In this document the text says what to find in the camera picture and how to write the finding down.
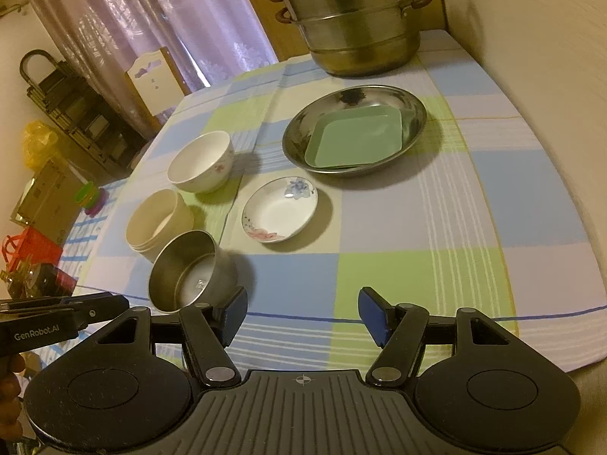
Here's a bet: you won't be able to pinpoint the small stainless steel bowl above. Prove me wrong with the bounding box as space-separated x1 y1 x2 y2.
148 230 237 313

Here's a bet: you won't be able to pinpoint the white floral saucer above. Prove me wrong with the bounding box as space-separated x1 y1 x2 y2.
241 177 319 245

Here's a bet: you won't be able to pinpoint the white floral ceramic bowl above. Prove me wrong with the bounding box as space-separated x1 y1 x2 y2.
167 130 234 193

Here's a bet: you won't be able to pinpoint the green square plastic plate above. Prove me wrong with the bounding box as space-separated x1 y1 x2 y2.
305 106 403 168

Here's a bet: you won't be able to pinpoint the large stainless steel plate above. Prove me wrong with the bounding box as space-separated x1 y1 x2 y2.
282 84 428 177

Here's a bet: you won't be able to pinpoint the left hand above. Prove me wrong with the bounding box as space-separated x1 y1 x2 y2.
0 355 26 442

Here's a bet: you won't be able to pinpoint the dark jar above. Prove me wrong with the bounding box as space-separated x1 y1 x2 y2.
1 261 77 300

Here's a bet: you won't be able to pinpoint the red basket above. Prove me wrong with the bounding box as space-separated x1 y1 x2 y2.
1 227 62 272

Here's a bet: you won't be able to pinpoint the cardboard box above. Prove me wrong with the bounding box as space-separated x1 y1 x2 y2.
10 159 86 246

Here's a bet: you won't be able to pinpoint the checkered pastel tablecloth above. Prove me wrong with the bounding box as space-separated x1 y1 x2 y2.
83 31 606 371

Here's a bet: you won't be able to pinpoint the colourful stacked plastic cups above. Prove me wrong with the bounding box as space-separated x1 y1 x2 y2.
74 182 109 217

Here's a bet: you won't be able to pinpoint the yellow plastic bag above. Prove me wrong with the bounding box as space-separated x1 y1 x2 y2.
22 121 59 171

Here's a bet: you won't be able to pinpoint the dark metal rack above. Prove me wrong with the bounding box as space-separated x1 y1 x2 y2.
20 49 146 178

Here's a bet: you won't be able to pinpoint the white wooden chair back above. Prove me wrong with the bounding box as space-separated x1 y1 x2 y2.
126 46 191 117

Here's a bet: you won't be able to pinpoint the stainless steel steamer pot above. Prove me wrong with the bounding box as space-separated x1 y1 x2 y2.
270 0 433 77

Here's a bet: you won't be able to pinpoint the purple lace curtain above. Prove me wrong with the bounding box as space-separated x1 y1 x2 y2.
30 0 277 139

